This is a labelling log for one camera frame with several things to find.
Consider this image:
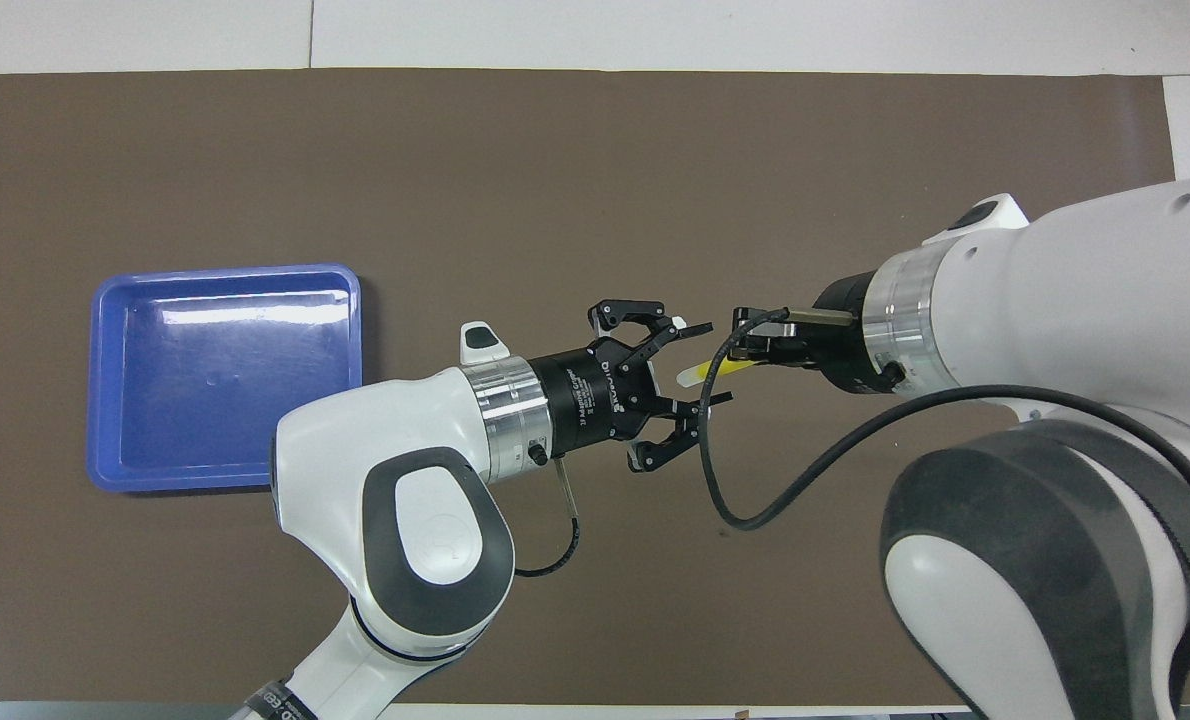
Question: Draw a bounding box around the yellow marker pen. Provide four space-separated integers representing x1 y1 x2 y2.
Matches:
676 354 758 390

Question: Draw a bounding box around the blue plastic tray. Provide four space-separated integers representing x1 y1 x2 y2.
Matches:
87 263 364 493

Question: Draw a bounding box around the brown table mat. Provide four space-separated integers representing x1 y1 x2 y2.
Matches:
0 67 1190 706

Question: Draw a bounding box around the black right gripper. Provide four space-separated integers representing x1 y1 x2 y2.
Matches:
729 272 893 397

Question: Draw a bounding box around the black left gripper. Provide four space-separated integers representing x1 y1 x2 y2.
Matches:
530 297 735 474

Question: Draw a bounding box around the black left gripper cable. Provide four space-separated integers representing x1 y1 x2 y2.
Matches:
512 455 584 580

